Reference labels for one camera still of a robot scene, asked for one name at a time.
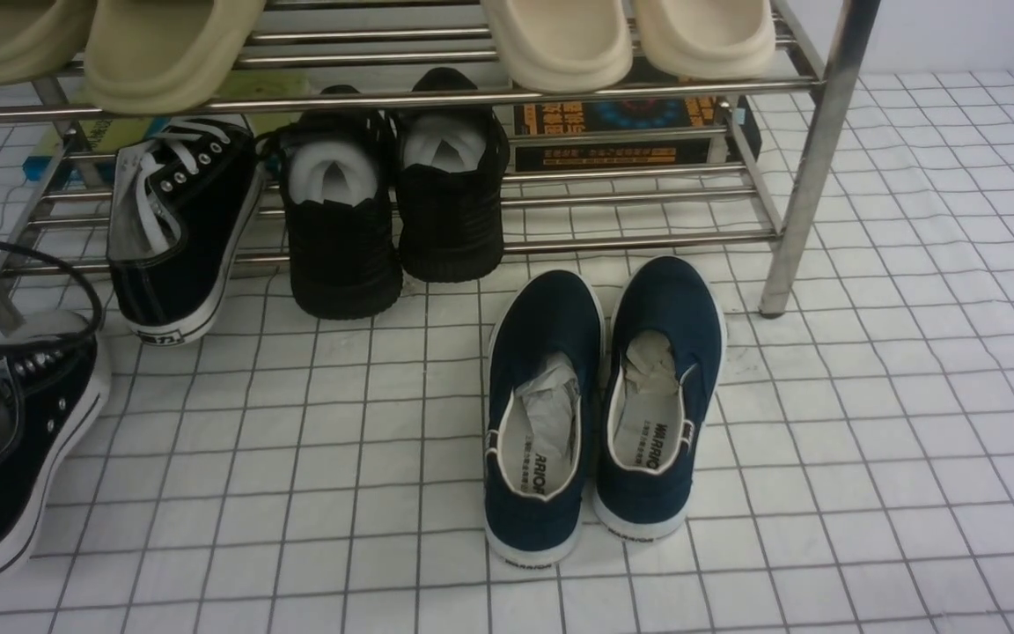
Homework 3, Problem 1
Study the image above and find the black canvas sneaker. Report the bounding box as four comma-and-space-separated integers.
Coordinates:
0, 335, 110, 581
107, 114, 265, 348

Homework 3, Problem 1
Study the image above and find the stainless steel shoe rack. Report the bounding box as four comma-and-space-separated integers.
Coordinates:
0, 1, 878, 333

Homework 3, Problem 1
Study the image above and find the navy slip-on shoe left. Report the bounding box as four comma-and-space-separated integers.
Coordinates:
482, 269, 607, 569

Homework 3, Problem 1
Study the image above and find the navy slip-on shoe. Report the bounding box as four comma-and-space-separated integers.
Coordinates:
592, 255, 727, 542
482, 269, 607, 569

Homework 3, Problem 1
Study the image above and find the navy slip-on shoe right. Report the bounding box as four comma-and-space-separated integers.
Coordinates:
592, 255, 727, 542

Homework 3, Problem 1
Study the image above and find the black and orange box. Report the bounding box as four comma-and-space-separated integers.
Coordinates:
511, 95, 763, 177

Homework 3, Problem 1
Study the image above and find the black knit sneaker right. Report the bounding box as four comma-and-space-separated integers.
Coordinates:
389, 105, 511, 284

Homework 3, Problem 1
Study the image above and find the black knit sneaker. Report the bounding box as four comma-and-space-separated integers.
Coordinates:
256, 107, 403, 321
389, 105, 511, 284

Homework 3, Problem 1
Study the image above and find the black knit sneaker left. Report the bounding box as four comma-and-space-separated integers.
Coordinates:
256, 107, 403, 321

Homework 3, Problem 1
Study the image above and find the cream foam slipper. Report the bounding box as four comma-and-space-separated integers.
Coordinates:
631, 1, 776, 81
481, 1, 635, 95

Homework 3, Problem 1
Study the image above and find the cream foam slipper far right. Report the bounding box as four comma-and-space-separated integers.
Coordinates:
631, 1, 776, 81

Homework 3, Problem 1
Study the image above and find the olive foam slipper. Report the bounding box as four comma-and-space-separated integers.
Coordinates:
82, 1, 266, 115
0, 1, 97, 85

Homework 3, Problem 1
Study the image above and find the green and blue book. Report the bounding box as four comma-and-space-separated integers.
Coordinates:
23, 70, 311, 181

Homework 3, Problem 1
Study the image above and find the olive foam slipper far left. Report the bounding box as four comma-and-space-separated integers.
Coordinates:
0, 1, 97, 85

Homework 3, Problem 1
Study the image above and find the black cable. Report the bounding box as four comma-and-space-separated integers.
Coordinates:
0, 235, 106, 358

